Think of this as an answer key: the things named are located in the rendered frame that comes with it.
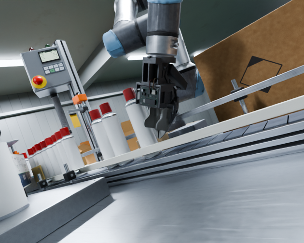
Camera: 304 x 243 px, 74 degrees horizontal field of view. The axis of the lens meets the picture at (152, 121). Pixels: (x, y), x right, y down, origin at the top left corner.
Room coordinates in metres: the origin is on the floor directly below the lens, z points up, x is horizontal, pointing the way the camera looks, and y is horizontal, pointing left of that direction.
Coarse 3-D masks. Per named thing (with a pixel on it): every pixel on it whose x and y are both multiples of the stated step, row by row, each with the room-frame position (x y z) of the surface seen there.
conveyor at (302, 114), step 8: (296, 112) 0.40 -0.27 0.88; (272, 120) 0.42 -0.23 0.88; (280, 120) 0.39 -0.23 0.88; (288, 120) 0.39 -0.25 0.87; (296, 120) 0.34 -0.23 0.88; (240, 128) 0.47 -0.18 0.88; (248, 128) 0.43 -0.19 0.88; (256, 128) 0.40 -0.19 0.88; (264, 128) 0.37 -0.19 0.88; (216, 136) 0.49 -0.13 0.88; (224, 136) 0.44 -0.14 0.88; (232, 136) 0.41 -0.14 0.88; (192, 144) 0.51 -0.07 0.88; (200, 144) 0.47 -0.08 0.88; (208, 144) 0.44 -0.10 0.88; (168, 152) 0.53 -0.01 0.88; (176, 152) 0.49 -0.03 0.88; (136, 160) 0.63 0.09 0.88; (144, 160) 0.56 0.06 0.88; (104, 168) 0.75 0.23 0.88; (112, 168) 0.66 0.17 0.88; (56, 184) 0.86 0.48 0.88
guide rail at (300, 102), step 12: (300, 96) 0.33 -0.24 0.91; (264, 108) 0.36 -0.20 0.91; (276, 108) 0.35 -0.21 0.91; (288, 108) 0.34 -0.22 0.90; (300, 108) 0.33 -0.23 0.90; (228, 120) 0.40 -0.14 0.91; (240, 120) 0.39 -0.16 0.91; (252, 120) 0.38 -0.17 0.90; (192, 132) 0.45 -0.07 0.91; (204, 132) 0.43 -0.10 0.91; (216, 132) 0.42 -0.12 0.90; (156, 144) 0.51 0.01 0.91; (168, 144) 0.49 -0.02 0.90; (180, 144) 0.47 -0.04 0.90; (120, 156) 0.60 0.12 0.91; (132, 156) 0.57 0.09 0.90; (84, 168) 0.72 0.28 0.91; (96, 168) 0.68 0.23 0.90
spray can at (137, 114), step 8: (128, 88) 0.56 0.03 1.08; (128, 96) 0.56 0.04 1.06; (128, 104) 0.55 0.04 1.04; (136, 104) 0.55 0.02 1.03; (128, 112) 0.56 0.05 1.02; (136, 112) 0.55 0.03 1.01; (144, 112) 0.56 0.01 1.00; (136, 120) 0.55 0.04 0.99; (136, 128) 0.56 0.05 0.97; (144, 128) 0.55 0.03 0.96; (144, 136) 0.55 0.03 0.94; (152, 136) 0.56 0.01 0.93; (144, 144) 0.55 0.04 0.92; (160, 152) 0.56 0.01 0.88
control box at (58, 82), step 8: (48, 48) 0.90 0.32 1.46; (24, 56) 0.87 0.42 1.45; (32, 56) 0.88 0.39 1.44; (24, 64) 0.87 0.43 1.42; (32, 64) 0.88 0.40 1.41; (40, 64) 0.89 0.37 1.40; (48, 64) 0.90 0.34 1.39; (64, 64) 0.92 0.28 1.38; (32, 72) 0.87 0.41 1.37; (40, 72) 0.88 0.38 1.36; (56, 72) 0.90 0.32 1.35; (64, 72) 0.91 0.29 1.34; (32, 80) 0.87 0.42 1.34; (48, 80) 0.89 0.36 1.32; (56, 80) 0.90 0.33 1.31; (64, 80) 0.91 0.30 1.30; (32, 88) 0.88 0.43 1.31; (40, 88) 0.87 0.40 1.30; (48, 88) 0.89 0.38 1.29; (56, 88) 0.92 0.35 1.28; (64, 88) 0.96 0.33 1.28; (40, 96) 0.94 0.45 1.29
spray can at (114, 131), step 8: (104, 104) 0.63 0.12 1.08; (104, 112) 0.63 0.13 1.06; (104, 120) 0.63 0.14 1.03; (112, 120) 0.63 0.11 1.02; (112, 128) 0.62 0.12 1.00; (120, 128) 0.64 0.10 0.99; (112, 136) 0.63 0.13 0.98; (120, 136) 0.63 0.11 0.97; (112, 144) 0.63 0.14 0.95; (120, 144) 0.63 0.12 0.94; (120, 152) 0.62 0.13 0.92; (128, 160) 0.63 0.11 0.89
